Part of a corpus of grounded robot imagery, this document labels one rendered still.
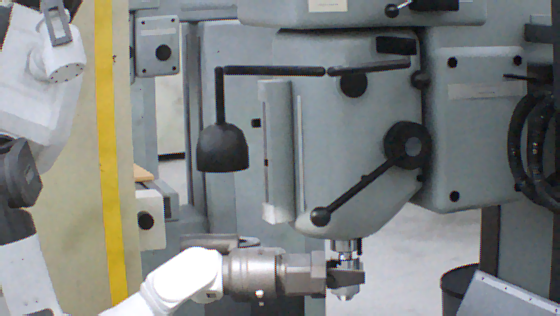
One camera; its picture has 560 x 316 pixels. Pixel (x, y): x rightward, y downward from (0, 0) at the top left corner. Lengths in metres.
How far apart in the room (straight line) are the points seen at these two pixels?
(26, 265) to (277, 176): 0.42
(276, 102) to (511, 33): 0.40
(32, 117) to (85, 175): 1.62
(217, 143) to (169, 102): 8.61
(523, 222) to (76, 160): 1.78
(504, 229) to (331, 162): 0.50
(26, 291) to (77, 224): 1.70
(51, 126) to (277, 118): 0.38
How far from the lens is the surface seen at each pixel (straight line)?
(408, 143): 1.45
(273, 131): 1.48
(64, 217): 3.21
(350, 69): 1.29
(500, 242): 1.85
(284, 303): 1.93
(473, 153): 1.53
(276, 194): 1.49
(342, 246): 1.56
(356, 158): 1.45
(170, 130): 9.98
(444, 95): 1.49
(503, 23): 1.56
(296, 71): 1.29
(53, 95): 1.63
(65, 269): 3.25
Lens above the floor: 1.69
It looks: 10 degrees down
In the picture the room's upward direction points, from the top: 2 degrees counter-clockwise
